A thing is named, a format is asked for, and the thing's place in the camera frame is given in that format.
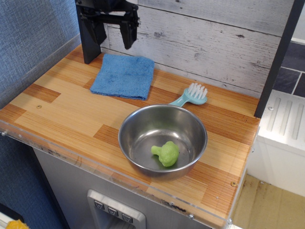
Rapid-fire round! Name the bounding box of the green toy broccoli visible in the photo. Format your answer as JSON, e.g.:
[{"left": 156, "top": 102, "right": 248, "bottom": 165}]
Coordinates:
[{"left": 151, "top": 141, "right": 179, "bottom": 167}]

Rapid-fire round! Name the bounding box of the clear acrylic table edge guard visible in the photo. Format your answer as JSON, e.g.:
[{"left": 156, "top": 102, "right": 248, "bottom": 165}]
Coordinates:
[{"left": 0, "top": 115, "right": 260, "bottom": 229}]

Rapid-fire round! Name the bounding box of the stainless steel bowl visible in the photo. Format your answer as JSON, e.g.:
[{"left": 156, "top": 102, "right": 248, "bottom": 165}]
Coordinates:
[{"left": 118, "top": 104, "right": 208, "bottom": 180}]

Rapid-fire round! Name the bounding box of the silver button control panel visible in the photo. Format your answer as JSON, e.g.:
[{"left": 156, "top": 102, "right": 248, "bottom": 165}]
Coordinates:
[{"left": 87, "top": 189, "right": 146, "bottom": 229}]

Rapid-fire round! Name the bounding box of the white ribbed cabinet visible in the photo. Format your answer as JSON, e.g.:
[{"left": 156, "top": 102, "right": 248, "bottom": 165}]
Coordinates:
[{"left": 247, "top": 90, "right": 305, "bottom": 196}]

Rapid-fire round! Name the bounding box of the dark right frame post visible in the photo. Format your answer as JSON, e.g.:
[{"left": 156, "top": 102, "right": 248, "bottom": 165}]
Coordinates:
[{"left": 254, "top": 0, "right": 305, "bottom": 118}]

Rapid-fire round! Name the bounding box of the yellow object at corner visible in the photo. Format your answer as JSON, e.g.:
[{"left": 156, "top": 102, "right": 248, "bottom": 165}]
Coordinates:
[{"left": 5, "top": 220, "right": 29, "bottom": 229}]

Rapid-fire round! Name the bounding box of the blue microfibre towel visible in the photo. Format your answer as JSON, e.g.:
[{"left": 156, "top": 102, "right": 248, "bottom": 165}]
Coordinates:
[{"left": 90, "top": 54, "right": 154, "bottom": 100}]

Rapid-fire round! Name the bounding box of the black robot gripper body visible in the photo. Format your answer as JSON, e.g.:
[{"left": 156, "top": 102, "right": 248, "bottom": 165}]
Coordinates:
[{"left": 75, "top": 0, "right": 139, "bottom": 26}]

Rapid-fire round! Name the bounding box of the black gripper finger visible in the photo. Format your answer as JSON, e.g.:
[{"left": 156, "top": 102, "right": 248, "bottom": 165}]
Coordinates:
[
  {"left": 83, "top": 19, "right": 107, "bottom": 45},
  {"left": 119, "top": 21, "right": 138, "bottom": 50}
]

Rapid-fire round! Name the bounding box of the teal dish brush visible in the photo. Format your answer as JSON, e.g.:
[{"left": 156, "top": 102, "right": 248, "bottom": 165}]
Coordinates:
[{"left": 170, "top": 83, "right": 208, "bottom": 107}]

